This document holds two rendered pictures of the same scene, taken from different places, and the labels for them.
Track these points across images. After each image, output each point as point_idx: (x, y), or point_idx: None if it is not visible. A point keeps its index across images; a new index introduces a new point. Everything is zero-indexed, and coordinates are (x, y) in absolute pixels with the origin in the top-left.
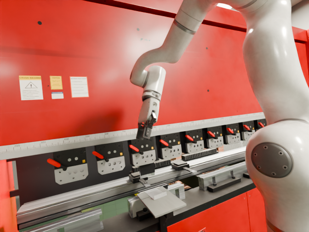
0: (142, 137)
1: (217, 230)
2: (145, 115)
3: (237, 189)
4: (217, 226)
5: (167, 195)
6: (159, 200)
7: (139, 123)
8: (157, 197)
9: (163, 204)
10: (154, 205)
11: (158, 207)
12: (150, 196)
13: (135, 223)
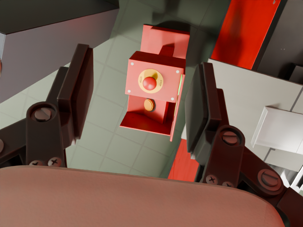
0: (186, 105)
1: (192, 173)
2: (35, 217)
3: None
4: (192, 177)
5: (249, 142)
6: (249, 111)
7: (297, 223)
8: (261, 119)
9: (227, 105)
10: (245, 88)
11: (229, 89)
12: (289, 113)
13: (296, 53)
